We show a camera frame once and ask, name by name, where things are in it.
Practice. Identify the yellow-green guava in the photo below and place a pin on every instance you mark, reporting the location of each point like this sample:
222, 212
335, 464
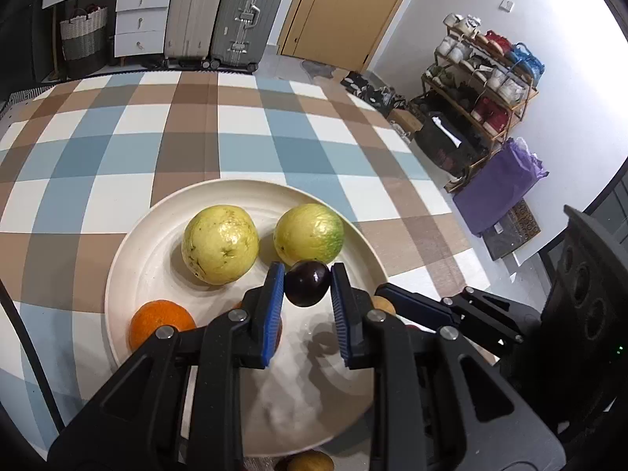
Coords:
309, 233

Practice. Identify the pile of dark sandals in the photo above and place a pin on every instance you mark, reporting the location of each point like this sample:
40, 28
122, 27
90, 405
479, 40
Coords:
373, 91

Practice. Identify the brown kiwi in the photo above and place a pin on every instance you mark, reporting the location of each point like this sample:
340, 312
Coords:
311, 462

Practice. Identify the checkered tablecloth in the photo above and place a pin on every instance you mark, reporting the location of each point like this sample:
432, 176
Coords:
196, 127

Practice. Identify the black and white rug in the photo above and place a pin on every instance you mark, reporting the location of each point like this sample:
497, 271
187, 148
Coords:
24, 95

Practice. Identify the grey floor mat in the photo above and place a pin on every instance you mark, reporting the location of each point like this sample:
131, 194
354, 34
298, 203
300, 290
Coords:
316, 68

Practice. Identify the cream round plate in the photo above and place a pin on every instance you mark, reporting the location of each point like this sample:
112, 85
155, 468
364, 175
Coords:
157, 265

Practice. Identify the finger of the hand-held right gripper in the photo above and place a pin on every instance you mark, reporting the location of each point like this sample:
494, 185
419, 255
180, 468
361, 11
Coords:
412, 300
495, 319

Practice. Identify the wooden door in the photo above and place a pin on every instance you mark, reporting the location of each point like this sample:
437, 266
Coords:
343, 14

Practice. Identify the purple bag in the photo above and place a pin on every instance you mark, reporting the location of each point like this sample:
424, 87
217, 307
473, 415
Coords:
500, 186

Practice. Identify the orange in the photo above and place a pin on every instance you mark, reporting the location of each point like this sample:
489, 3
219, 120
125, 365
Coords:
383, 305
159, 324

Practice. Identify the wooden shoe rack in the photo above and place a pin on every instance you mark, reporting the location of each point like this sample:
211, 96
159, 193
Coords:
517, 108

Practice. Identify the brown doormat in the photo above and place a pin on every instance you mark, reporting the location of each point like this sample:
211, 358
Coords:
515, 228

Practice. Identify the dark purple plum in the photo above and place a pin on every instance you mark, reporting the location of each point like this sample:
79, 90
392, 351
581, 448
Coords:
306, 284

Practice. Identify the yellow guava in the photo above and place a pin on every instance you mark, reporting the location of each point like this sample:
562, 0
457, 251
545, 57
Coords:
221, 245

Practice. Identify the rows of shoes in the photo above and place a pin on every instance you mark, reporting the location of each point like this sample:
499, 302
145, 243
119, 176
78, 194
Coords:
490, 88

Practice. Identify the beige suitcase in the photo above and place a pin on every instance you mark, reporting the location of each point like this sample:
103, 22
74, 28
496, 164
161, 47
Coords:
194, 14

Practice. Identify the small cardboard box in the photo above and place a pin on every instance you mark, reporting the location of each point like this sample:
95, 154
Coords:
405, 120

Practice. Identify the woven laundry basket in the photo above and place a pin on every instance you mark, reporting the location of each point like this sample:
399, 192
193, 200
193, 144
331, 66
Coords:
83, 39

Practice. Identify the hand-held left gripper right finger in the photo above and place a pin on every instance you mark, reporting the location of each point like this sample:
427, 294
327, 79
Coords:
341, 314

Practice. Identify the white desk with drawers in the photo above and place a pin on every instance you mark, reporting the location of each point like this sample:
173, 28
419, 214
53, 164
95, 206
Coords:
137, 14

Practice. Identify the black bag with white paper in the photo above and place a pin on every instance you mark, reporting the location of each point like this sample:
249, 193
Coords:
444, 144

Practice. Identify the grey suitcase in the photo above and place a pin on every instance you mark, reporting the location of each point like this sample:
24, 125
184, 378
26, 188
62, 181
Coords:
248, 14

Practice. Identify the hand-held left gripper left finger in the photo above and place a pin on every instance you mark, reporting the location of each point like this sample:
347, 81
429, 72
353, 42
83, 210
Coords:
274, 314

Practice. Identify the white light switch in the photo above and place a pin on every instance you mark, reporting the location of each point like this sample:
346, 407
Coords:
506, 5

